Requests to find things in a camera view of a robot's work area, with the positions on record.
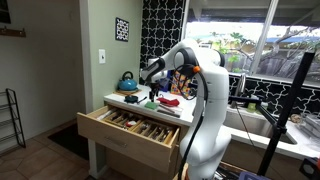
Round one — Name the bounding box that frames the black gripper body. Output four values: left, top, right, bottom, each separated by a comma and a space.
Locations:
148, 79, 162, 94

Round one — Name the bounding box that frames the light wooden robot base board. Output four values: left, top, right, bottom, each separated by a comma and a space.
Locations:
172, 163, 190, 180

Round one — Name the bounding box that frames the light wooden drawer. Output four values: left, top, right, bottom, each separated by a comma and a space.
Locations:
76, 103, 181, 174

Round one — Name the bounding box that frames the white counter support leg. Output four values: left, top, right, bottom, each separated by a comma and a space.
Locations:
87, 138, 108, 179

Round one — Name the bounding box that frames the small green sink sponge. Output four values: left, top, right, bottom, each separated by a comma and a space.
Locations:
247, 102, 258, 113

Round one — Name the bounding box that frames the red cloth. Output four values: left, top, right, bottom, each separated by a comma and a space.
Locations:
156, 96, 181, 108

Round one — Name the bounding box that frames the small dark teal plate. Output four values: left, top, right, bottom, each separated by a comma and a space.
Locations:
124, 95, 139, 104

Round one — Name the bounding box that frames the colourful patterned tile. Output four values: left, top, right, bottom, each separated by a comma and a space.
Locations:
170, 71, 193, 98

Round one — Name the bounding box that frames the wooden trivet board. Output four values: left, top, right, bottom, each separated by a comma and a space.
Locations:
114, 88, 143, 97

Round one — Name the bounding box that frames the wooden cutlery organizer tray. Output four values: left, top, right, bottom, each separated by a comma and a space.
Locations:
131, 119, 177, 145
101, 109, 144, 132

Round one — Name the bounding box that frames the clear plastic utensil pack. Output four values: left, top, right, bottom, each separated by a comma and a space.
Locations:
96, 109, 116, 122

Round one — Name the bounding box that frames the chrome faucet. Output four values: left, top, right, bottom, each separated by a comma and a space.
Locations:
232, 73, 248, 110

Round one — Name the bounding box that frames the dark floor mat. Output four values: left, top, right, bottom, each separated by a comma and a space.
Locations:
47, 123, 90, 161

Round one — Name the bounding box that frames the blue purple box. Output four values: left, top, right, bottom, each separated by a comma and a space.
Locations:
238, 170, 272, 180

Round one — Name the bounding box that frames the black tripod stand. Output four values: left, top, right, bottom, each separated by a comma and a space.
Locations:
256, 51, 316, 178

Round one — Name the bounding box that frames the black metal shoe rack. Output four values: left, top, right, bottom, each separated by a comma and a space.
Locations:
0, 88, 27, 155

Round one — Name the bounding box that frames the brown sink scrubber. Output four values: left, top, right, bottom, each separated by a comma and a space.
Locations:
289, 113, 303, 125

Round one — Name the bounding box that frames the grey dish rack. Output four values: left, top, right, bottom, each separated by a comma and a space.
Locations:
298, 113, 320, 143

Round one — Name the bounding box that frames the black case with red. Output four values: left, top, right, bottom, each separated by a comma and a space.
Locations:
298, 156, 320, 180

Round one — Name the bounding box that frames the teal kettle with black handle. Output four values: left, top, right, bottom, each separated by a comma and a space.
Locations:
117, 70, 139, 92

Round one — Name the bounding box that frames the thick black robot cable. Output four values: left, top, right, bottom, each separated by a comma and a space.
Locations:
176, 66, 209, 180

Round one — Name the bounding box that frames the white light switch plate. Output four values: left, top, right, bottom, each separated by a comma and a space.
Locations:
98, 48, 107, 65

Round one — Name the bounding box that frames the black white patterned wall art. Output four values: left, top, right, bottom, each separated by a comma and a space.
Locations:
115, 17, 130, 43

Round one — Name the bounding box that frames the white window frame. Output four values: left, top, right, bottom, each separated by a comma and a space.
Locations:
181, 0, 320, 89

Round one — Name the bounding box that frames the wooden wall coat rack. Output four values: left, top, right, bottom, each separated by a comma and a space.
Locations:
0, 26, 27, 38

